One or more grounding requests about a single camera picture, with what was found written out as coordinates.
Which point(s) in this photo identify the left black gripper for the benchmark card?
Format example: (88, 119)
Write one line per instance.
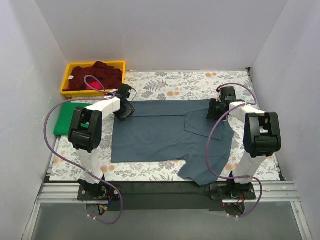
(126, 113)

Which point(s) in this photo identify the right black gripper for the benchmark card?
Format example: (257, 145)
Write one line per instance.
(212, 111)

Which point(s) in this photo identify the blue-grey t shirt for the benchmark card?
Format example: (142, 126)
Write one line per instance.
(173, 130)

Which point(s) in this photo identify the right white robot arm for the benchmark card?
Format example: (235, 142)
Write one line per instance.
(261, 136)

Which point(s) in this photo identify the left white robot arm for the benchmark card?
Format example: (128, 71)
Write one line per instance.
(85, 132)

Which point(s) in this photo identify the dark red t shirt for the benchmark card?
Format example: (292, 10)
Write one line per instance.
(108, 76)

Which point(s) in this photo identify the pink t shirt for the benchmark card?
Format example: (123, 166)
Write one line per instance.
(94, 85)

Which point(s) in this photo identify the floral table mat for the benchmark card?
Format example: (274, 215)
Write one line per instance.
(161, 86)

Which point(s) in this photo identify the folded green t shirt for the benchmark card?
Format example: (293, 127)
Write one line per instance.
(65, 118)

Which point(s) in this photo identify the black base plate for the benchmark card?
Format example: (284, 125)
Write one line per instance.
(158, 195)

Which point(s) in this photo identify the aluminium frame rail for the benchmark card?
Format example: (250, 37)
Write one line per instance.
(65, 193)

